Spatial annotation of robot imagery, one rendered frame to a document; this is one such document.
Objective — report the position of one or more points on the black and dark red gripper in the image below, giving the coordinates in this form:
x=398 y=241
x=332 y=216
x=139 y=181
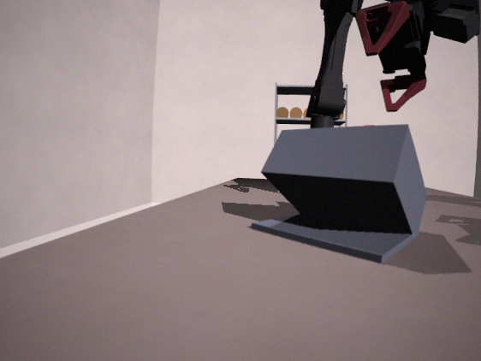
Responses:
x=398 y=38

